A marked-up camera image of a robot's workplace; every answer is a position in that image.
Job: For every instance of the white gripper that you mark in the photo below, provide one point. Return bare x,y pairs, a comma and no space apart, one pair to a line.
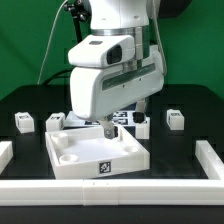
97,93

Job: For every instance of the white square tabletop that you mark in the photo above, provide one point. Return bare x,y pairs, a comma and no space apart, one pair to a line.
85,153

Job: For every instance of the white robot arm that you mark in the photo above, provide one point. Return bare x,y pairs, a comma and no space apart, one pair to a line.
116,65

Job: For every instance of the white U-shaped fence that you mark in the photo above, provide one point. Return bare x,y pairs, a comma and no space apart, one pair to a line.
208,191

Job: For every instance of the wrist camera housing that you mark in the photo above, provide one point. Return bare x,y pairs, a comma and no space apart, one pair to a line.
102,51

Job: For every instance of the black camera stand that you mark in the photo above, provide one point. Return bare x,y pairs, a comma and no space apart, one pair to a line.
78,13

